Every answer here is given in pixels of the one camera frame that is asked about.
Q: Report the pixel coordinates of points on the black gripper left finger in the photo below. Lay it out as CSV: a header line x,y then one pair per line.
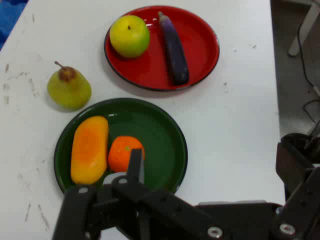
x,y
140,207

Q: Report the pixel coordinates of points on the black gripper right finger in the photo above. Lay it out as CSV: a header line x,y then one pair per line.
x,y
303,200

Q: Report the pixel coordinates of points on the purple toy eggplant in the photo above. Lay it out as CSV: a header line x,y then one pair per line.
x,y
175,52

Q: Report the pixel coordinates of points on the orange toy tangerine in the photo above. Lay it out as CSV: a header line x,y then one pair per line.
x,y
121,156

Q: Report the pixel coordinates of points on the dark green round plate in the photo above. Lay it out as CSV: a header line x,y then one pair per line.
x,y
160,140

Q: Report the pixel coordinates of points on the orange-yellow toy mango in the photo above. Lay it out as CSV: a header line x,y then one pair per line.
x,y
90,150

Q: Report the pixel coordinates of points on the green toy pear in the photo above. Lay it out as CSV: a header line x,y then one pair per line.
x,y
70,92

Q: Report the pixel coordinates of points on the red round plate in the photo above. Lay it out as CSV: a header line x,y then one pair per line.
x,y
202,47

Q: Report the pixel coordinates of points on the white stand leg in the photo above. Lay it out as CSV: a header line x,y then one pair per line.
x,y
303,27

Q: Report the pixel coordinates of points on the blue foam padding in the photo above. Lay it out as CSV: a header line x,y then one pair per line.
x,y
8,17

